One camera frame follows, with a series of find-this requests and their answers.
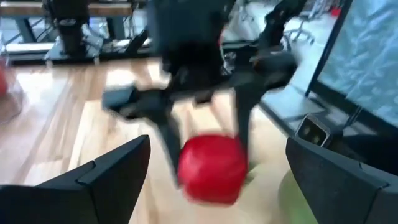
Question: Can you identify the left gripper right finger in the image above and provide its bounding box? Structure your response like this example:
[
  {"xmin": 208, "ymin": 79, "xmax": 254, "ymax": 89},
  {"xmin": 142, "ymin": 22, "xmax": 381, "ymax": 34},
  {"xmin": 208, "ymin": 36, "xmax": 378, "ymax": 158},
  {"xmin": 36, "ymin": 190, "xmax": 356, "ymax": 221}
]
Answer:
[{"xmin": 285, "ymin": 136, "xmax": 390, "ymax": 224}]

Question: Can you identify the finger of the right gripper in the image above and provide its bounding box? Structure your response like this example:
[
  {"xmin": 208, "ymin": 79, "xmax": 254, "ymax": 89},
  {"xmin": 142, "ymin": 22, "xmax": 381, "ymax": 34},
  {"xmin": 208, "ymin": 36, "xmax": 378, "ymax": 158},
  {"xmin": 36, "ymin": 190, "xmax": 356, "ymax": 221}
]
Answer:
[
  {"xmin": 234, "ymin": 88, "xmax": 261, "ymax": 151},
  {"xmin": 155, "ymin": 114, "xmax": 183, "ymax": 188}
]

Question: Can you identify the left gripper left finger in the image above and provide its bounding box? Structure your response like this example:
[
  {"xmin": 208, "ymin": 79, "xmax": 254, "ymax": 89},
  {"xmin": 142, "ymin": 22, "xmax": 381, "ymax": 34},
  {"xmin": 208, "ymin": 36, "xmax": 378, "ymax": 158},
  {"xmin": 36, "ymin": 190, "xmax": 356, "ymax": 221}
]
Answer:
[{"xmin": 36, "ymin": 134, "xmax": 152, "ymax": 224}]

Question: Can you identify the green apple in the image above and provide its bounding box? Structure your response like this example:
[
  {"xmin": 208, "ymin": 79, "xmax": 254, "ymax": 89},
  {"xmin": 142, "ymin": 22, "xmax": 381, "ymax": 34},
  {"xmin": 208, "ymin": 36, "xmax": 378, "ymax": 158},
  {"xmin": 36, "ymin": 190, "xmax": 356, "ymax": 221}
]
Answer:
[{"xmin": 278, "ymin": 169, "xmax": 320, "ymax": 224}]

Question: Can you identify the bright red fruit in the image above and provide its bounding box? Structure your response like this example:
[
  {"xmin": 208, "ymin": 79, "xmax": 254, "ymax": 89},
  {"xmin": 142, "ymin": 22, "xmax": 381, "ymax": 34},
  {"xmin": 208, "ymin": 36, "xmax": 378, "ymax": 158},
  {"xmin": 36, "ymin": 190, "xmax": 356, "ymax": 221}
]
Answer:
[{"xmin": 177, "ymin": 134, "xmax": 249, "ymax": 206}]

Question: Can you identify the office chair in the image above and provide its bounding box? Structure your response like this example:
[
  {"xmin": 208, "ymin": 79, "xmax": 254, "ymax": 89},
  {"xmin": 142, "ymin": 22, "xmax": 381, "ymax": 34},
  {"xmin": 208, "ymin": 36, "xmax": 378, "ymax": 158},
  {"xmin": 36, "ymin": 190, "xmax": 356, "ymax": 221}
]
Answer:
[{"xmin": 284, "ymin": 18, "xmax": 315, "ymax": 46}]

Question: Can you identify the background wooden table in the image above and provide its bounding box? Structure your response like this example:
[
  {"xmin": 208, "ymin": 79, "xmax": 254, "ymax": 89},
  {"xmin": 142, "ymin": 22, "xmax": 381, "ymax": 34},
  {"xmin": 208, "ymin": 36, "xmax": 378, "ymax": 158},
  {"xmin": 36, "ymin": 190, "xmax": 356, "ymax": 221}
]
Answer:
[{"xmin": 0, "ymin": 1, "xmax": 133, "ymax": 44}]

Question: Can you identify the blue patterned screen panel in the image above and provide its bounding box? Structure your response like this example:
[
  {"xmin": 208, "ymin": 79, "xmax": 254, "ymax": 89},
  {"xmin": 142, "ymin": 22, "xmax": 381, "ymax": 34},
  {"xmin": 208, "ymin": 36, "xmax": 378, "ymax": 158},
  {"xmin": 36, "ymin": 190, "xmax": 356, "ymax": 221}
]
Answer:
[{"xmin": 306, "ymin": 0, "xmax": 398, "ymax": 128}]

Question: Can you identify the small metal camera box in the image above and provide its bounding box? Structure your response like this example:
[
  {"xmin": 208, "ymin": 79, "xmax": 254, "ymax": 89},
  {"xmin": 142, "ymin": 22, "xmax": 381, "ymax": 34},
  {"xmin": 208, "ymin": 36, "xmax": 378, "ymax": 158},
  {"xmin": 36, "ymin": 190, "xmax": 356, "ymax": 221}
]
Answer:
[{"xmin": 294, "ymin": 113, "xmax": 332, "ymax": 149}]

